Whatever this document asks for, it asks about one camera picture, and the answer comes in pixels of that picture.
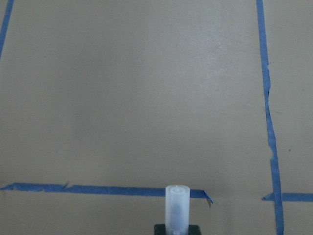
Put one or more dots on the purple highlighter pen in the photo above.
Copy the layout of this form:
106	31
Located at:
177	209

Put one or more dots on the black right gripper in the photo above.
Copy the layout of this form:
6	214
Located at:
160	229

